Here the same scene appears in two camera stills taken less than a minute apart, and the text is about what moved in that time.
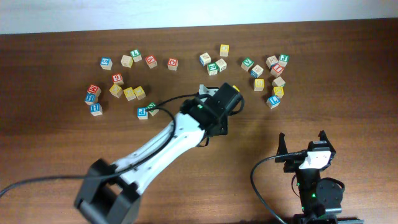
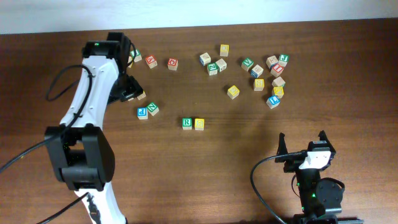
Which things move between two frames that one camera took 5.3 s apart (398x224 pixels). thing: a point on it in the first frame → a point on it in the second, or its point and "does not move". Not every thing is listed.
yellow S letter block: (259, 84) does not move
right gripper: (292, 163) does not move
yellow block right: (139, 93) does not move
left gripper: (224, 130) → (135, 89)
